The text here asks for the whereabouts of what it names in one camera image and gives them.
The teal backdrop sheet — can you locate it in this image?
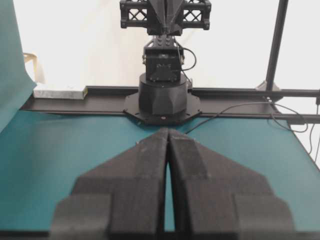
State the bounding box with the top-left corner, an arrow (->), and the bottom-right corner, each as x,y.
0,0 -> 36,130

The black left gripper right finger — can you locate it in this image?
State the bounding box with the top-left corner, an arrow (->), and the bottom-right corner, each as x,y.
168,129 -> 295,240

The black aluminium frame rail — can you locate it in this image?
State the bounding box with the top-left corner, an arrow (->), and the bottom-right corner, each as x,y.
21,86 -> 320,125

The thin black loose cable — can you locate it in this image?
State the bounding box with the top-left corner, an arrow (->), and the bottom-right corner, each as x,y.
186,96 -> 320,156

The black vertical frame post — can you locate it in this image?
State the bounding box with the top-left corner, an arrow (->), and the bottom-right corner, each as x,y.
265,0 -> 289,91

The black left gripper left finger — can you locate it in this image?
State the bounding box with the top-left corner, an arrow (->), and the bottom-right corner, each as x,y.
49,128 -> 168,240

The white rectangular box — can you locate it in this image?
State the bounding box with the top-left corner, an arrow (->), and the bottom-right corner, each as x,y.
33,83 -> 88,100

